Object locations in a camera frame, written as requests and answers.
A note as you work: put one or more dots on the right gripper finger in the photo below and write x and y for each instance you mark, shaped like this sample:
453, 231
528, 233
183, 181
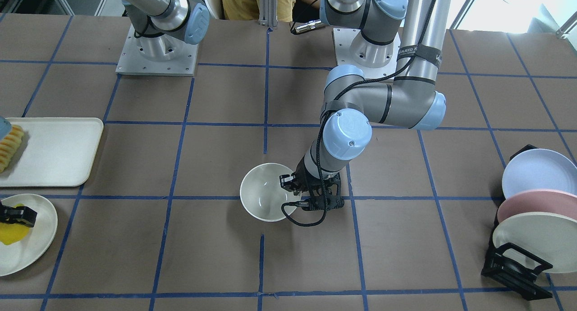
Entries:
21, 215

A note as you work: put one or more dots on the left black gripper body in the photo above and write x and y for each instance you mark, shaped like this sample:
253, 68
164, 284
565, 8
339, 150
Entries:
301, 179

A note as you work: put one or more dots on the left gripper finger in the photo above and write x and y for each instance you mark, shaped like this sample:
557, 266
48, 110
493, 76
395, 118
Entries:
333, 202
289, 183

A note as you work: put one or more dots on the yellow lemon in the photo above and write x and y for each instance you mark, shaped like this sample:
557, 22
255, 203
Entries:
13, 232

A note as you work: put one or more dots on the white bowl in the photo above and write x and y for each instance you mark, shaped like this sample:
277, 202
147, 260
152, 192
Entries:
262, 195

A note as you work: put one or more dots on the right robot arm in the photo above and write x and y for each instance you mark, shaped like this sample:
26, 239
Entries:
175, 18

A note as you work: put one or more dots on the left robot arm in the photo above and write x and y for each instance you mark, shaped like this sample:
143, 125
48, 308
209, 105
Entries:
407, 98

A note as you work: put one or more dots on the sliced yellow bread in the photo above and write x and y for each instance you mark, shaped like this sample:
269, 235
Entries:
10, 145

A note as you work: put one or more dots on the cream rectangular tray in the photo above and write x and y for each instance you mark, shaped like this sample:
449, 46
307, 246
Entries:
56, 152

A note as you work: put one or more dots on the person in yellow shirt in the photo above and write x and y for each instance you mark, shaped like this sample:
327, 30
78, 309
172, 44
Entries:
249, 10

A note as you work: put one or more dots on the black dish rack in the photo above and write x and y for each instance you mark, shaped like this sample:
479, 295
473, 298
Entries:
513, 274

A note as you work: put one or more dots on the blue plate in rack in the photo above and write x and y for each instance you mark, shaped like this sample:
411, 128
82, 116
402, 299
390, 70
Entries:
539, 169

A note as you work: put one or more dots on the cream plate in rack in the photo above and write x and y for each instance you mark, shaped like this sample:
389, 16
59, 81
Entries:
549, 236

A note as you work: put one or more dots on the pink plate in rack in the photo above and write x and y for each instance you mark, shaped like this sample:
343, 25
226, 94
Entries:
539, 200

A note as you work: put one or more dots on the aluminium frame post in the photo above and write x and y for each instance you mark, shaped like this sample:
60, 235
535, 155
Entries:
268, 13

